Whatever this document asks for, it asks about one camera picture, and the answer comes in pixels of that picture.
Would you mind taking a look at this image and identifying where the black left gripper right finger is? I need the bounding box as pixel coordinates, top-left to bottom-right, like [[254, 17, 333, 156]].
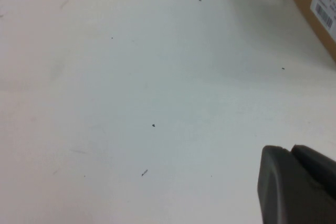
[[289, 143, 336, 192]]

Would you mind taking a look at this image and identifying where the brown cardboard shoe box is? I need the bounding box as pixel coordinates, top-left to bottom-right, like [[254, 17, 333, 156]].
[[290, 0, 336, 64]]

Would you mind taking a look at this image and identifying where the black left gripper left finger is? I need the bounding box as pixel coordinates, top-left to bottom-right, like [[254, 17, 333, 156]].
[[258, 144, 336, 224]]

